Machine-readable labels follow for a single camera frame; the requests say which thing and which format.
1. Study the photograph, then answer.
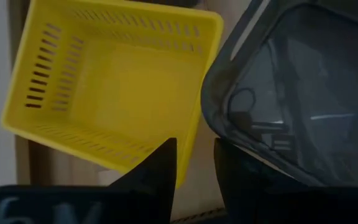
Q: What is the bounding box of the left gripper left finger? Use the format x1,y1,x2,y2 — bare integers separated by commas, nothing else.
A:
109,138,178,224

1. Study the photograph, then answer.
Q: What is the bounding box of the black slotted plastic basket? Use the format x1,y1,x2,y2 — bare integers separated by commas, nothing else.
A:
200,0,358,187

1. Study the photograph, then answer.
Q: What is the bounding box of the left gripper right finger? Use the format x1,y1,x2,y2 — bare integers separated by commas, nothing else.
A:
213,138,319,224

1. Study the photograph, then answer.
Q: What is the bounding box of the yellow slotted plastic basket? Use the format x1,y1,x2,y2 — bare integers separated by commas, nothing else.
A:
0,0,224,189

